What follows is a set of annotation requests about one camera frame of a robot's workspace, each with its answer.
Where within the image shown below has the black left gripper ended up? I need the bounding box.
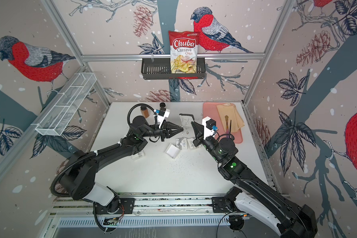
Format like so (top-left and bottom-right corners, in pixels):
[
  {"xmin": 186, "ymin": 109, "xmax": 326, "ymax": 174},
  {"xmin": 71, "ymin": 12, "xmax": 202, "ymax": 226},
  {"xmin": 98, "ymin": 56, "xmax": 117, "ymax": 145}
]
[{"xmin": 140, "ymin": 121, "xmax": 182, "ymax": 143}]

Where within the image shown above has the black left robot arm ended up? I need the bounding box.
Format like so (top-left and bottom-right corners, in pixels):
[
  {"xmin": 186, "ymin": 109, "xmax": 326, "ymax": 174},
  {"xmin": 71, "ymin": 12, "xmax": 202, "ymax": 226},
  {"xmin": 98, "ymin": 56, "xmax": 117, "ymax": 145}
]
[{"xmin": 50, "ymin": 103, "xmax": 183, "ymax": 213}]

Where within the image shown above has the horizontal aluminium frame bar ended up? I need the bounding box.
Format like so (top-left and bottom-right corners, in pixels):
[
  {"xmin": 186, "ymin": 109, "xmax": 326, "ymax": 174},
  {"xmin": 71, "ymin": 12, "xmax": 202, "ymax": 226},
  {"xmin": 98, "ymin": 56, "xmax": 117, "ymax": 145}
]
[{"xmin": 81, "ymin": 53, "xmax": 267, "ymax": 62}]

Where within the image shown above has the orange spice jar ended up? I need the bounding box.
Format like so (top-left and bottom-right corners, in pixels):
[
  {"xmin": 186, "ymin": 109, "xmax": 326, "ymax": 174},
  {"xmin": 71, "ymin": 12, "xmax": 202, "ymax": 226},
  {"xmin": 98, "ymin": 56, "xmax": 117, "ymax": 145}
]
[{"xmin": 140, "ymin": 105, "xmax": 149, "ymax": 118}]

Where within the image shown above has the beige folded cloth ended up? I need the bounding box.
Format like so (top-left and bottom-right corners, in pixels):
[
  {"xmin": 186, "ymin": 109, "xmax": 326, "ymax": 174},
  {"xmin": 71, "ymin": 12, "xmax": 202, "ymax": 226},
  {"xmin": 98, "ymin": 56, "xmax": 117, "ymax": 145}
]
[{"xmin": 216, "ymin": 103, "xmax": 245, "ymax": 133}]

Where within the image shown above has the white lift-off box lid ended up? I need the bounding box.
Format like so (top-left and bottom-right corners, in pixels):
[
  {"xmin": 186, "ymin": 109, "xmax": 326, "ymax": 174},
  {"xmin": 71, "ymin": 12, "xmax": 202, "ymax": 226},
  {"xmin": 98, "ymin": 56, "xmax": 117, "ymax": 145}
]
[{"xmin": 187, "ymin": 137, "xmax": 197, "ymax": 150}]

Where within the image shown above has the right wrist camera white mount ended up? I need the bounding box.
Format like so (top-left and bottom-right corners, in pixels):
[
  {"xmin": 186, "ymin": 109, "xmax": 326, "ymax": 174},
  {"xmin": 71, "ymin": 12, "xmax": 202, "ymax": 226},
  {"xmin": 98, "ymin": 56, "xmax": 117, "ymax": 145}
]
[{"xmin": 202, "ymin": 117, "xmax": 218, "ymax": 139}]

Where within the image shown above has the pink plastic tray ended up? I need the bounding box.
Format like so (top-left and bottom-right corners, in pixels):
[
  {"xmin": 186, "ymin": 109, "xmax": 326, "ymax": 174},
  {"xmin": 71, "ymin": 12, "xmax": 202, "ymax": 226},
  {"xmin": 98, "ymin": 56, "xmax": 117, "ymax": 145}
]
[{"xmin": 203, "ymin": 102, "xmax": 243, "ymax": 144}]

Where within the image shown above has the iridescent purple spoon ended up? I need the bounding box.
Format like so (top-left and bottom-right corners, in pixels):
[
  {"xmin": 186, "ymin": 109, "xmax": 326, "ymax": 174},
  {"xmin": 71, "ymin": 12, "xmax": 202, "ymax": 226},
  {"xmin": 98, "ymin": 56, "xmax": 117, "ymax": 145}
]
[{"xmin": 225, "ymin": 115, "xmax": 230, "ymax": 134}]

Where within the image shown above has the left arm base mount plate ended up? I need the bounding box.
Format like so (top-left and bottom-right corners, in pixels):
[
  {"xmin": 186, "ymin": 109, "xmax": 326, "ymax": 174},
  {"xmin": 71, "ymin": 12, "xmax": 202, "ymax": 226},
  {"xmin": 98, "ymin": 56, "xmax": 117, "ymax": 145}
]
[{"xmin": 93, "ymin": 197, "xmax": 135, "ymax": 215}]

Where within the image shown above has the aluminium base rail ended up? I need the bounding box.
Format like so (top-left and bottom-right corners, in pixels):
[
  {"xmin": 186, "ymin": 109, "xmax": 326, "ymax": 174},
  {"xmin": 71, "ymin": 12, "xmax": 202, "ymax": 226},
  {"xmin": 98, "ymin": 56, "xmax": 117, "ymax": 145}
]
[{"xmin": 50, "ymin": 193, "xmax": 225, "ymax": 217}]

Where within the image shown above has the black wire wall basket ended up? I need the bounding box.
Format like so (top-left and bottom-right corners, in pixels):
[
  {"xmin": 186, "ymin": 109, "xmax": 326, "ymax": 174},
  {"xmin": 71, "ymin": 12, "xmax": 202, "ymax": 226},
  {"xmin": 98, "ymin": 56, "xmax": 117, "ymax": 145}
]
[{"xmin": 141, "ymin": 58, "xmax": 206, "ymax": 80}]

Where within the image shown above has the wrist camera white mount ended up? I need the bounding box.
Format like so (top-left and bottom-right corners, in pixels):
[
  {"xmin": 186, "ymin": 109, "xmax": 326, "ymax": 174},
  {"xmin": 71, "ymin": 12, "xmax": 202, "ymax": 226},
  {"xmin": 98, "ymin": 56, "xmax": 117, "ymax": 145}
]
[
  {"xmin": 154, "ymin": 108, "xmax": 170, "ymax": 129},
  {"xmin": 202, "ymin": 117, "xmax": 218, "ymax": 139}
]

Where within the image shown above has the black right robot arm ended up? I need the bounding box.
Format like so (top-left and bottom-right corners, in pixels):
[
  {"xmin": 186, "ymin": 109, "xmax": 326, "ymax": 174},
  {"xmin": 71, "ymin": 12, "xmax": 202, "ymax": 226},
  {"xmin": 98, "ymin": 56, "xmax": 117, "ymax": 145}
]
[{"xmin": 191, "ymin": 117, "xmax": 318, "ymax": 238}]

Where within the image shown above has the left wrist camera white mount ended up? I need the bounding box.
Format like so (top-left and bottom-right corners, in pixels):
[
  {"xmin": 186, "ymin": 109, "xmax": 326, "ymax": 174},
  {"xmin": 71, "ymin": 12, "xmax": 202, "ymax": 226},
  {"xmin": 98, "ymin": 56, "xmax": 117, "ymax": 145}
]
[{"xmin": 154, "ymin": 108, "xmax": 170, "ymax": 129}]

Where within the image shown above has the white wire mesh shelf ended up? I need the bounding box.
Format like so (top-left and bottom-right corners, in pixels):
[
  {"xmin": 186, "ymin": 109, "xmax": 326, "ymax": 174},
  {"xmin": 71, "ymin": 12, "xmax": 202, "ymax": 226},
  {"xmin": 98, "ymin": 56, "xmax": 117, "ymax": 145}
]
[{"xmin": 35, "ymin": 72, "xmax": 97, "ymax": 136}]

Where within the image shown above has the Chuba cassava chips bag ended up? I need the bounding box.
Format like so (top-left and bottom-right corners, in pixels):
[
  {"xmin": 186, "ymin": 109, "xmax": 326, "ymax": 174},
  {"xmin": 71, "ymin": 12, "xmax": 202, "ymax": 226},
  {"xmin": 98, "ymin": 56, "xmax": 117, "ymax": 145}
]
[{"xmin": 169, "ymin": 31, "xmax": 199, "ymax": 73}]

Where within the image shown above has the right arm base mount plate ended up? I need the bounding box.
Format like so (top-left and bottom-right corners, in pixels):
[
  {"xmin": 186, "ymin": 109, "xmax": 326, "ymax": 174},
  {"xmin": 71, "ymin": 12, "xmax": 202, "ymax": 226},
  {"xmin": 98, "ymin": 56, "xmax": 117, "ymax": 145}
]
[{"xmin": 211, "ymin": 196, "xmax": 245, "ymax": 213}]

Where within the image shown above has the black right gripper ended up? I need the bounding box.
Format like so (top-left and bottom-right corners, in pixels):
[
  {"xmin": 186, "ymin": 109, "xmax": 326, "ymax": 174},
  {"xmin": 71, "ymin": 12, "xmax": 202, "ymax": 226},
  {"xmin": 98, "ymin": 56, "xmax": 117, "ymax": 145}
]
[{"xmin": 192, "ymin": 122, "xmax": 224, "ymax": 165}]

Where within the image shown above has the white jewelry box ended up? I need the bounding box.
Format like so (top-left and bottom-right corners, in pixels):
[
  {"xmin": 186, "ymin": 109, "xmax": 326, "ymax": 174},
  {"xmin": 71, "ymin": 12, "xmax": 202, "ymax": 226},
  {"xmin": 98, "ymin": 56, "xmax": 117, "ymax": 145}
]
[
  {"xmin": 165, "ymin": 143, "xmax": 181, "ymax": 159},
  {"xmin": 131, "ymin": 151, "xmax": 145, "ymax": 161}
]

